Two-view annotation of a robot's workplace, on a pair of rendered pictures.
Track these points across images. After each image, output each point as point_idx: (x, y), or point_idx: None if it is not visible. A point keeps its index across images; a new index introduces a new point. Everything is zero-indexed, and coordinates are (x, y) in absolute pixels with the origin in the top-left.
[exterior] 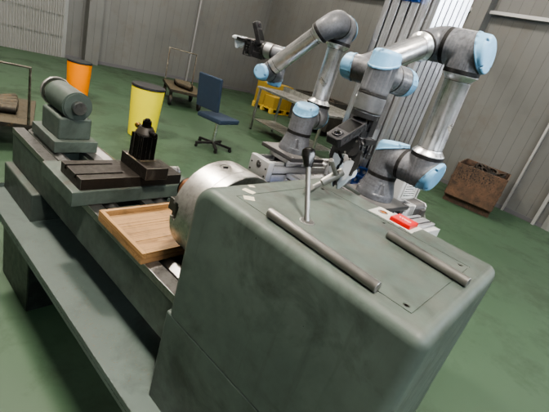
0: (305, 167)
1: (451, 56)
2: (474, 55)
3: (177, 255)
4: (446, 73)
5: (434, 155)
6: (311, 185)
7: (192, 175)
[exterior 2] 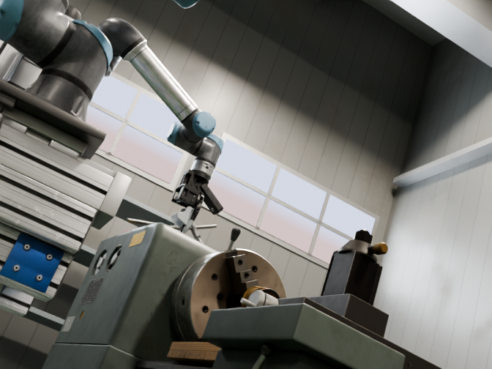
0: (234, 241)
1: (118, 60)
2: (116, 65)
3: None
4: (109, 71)
5: None
6: (203, 243)
7: (282, 283)
